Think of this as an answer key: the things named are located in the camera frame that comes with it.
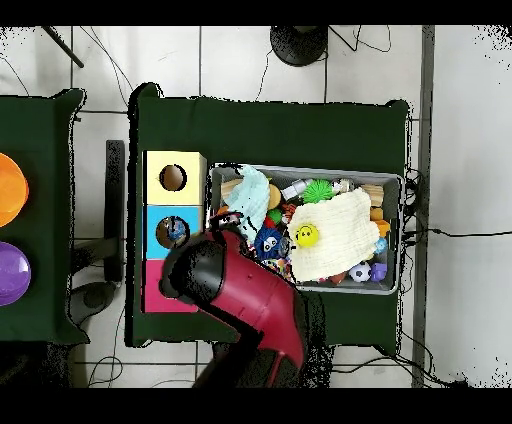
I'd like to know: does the light blue waffle cloth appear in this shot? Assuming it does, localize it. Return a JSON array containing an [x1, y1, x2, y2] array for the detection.
[[223, 164, 271, 243]]

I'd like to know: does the crushed bottle with blue label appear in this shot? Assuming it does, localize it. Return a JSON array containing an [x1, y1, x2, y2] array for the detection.
[[167, 218, 189, 243]]

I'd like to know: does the cream waffle cloth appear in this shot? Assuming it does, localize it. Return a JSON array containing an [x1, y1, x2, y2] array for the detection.
[[286, 187, 381, 285]]

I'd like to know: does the wooden box with three holes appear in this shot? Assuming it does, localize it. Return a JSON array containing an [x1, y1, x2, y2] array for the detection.
[[142, 150, 207, 314]]

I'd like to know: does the blue fuzzy monster toy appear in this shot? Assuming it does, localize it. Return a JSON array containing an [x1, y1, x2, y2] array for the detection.
[[253, 225, 286, 261]]

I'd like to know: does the yellow smiley ball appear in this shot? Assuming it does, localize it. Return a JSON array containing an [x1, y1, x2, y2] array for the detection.
[[294, 223, 320, 248]]

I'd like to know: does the green spiky rubber ball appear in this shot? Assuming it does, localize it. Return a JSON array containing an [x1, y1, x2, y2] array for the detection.
[[301, 178, 335, 205]]

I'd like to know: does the dark green tablecloth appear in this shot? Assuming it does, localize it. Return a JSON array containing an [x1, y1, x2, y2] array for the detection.
[[126, 82, 411, 355], [0, 88, 89, 345]]

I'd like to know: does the black upright panel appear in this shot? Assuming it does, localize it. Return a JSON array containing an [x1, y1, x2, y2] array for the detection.
[[104, 139, 126, 283]]

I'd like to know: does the small soccer ball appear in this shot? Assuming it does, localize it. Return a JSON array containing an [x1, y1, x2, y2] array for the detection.
[[348, 261, 373, 284]]

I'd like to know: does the purple toy block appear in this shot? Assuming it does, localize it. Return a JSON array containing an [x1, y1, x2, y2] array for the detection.
[[369, 261, 389, 283]]

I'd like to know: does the black round stand base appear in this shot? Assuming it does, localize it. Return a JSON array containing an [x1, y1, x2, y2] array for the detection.
[[269, 25, 330, 67]]

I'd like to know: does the orange plastic bowl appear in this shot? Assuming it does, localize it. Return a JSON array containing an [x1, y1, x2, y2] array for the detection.
[[0, 152, 30, 228]]

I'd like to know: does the purple plastic bowl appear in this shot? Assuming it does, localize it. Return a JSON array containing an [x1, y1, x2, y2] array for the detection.
[[0, 241, 32, 308]]

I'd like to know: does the black tripod leg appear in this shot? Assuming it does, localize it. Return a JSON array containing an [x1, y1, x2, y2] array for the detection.
[[41, 25, 85, 69]]

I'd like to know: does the shallow wire mesh bin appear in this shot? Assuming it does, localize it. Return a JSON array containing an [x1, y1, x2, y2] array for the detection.
[[203, 162, 404, 296]]

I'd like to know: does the black cable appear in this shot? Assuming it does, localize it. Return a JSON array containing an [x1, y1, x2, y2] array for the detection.
[[403, 227, 512, 239]]

